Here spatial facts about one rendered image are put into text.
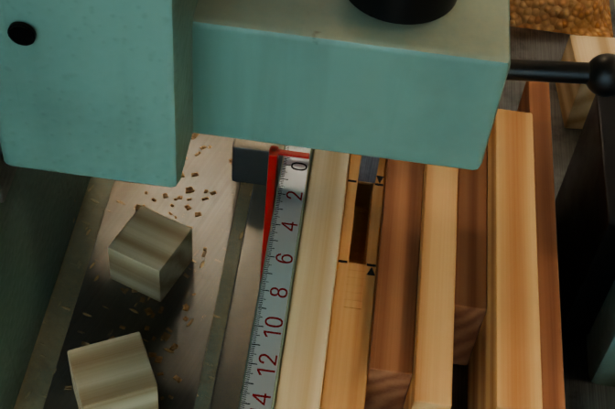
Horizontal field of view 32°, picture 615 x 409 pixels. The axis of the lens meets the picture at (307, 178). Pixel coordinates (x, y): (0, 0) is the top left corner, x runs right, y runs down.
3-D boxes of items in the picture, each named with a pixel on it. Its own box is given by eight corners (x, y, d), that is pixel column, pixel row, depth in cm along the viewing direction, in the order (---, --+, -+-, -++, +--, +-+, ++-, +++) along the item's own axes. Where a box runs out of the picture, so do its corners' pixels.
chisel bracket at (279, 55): (475, 196, 52) (513, 63, 45) (182, 156, 52) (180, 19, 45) (476, 89, 56) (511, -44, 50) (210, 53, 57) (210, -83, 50)
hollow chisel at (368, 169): (374, 183, 56) (387, 115, 53) (358, 181, 56) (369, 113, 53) (376, 170, 57) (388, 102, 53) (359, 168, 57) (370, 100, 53)
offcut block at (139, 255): (110, 278, 69) (106, 246, 67) (143, 237, 72) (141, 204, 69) (160, 303, 68) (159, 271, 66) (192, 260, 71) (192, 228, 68)
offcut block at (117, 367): (142, 369, 65) (139, 330, 62) (159, 423, 63) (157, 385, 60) (72, 388, 64) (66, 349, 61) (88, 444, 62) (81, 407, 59)
